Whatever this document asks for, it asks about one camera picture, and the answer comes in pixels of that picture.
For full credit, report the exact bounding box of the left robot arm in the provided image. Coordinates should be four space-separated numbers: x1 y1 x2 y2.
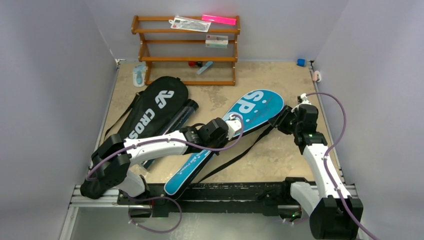
80 118 242 205

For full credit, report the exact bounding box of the small blue cube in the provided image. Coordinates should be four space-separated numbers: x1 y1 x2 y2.
296 58 306 67

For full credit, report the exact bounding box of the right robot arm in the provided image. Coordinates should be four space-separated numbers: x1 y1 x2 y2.
270 103 364 240

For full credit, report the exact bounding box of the light blue packaged item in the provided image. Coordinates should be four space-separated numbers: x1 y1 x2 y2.
132 63 147 88

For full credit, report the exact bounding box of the white blister package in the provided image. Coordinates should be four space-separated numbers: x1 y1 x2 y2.
168 16 212 33

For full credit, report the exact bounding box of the white green box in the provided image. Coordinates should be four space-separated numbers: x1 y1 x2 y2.
205 34 229 49

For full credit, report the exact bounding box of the light blue strip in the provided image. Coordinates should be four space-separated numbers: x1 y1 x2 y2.
196 61 214 75

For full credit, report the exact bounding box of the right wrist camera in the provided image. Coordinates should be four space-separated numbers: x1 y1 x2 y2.
294 93 311 109

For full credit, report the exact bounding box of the black shuttlecock tube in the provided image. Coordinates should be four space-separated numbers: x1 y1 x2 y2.
142 99 200 171

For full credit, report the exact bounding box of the pink bar on shelf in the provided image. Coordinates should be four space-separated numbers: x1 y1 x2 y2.
201 14 237 26

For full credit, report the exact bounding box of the wooden shelf rack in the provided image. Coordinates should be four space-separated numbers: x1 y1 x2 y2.
131 15 241 86

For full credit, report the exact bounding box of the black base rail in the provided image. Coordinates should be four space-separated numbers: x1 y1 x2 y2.
69 178 361 220

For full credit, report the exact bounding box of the black Crossway racket bag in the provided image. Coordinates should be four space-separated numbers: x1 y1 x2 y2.
80 76 190 200

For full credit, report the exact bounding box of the blue racket bag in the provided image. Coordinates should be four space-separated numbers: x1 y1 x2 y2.
163 89 286 200

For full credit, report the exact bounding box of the red black small object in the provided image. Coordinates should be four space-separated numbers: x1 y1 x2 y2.
188 61 203 68

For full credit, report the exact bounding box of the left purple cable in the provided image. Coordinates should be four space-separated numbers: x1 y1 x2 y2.
85 113 245 233

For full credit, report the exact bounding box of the small pink white object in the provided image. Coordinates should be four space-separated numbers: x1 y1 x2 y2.
312 70 322 83

